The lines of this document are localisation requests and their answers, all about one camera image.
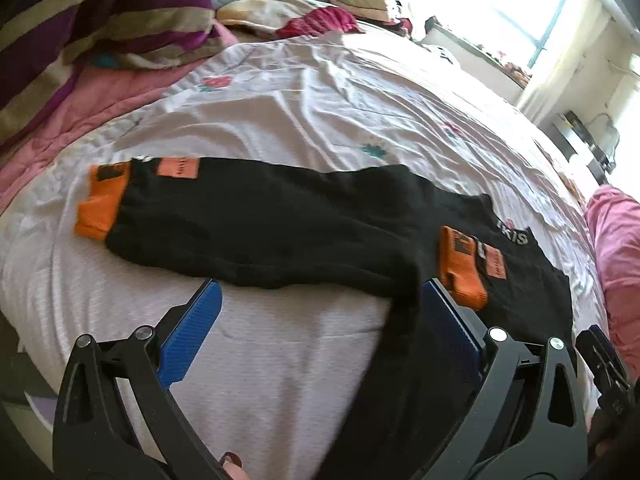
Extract black garment orange cuffs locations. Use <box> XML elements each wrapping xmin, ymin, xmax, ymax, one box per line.
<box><xmin>75</xmin><ymin>158</ymin><xmax>573</xmax><ymax>479</ymax></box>

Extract left hand painted nails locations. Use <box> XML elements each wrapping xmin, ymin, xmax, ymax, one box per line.
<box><xmin>220</xmin><ymin>452</ymin><xmax>250</xmax><ymax>480</ymax></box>

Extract pink blanket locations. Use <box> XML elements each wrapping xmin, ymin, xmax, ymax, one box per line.
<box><xmin>585</xmin><ymin>184</ymin><xmax>640</xmax><ymax>377</ymax></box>

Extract pink floral bed sheet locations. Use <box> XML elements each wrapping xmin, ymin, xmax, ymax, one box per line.
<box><xmin>1</xmin><ymin>32</ymin><xmax>608</xmax><ymax>479</ymax></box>

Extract white side desk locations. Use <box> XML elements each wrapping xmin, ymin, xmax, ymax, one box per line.
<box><xmin>552</xmin><ymin>110</ymin><xmax>620</xmax><ymax>184</ymax></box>

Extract cream curtain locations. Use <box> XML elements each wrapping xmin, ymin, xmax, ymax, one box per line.
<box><xmin>516</xmin><ymin>6</ymin><xmax>612</xmax><ymax>126</ymax></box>

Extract window sill with clutter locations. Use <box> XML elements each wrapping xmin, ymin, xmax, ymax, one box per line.
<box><xmin>420</xmin><ymin>15</ymin><xmax>530</xmax><ymax>105</ymax></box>

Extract pink quilt under pillow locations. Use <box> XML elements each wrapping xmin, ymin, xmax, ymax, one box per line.
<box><xmin>0</xmin><ymin>22</ymin><xmax>241</xmax><ymax>216</ymax></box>

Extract purple beige striped pillow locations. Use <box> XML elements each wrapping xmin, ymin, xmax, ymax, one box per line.
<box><xmin>1</xmin><ymin>0</ymin><xmax>235</xmax><ymax>144</ymax></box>

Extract cream and magenta pillow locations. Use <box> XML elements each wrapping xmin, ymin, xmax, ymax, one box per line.
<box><xmin>216</xmin><ymin>0</ymin><xmax>363</xmax><ymax>40</ymax></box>

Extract window with dark frame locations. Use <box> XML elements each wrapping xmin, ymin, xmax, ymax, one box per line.
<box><xmin>418</xmin><ymin>0</ymin><xmax>572</xmax><ymax>70</ymax></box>

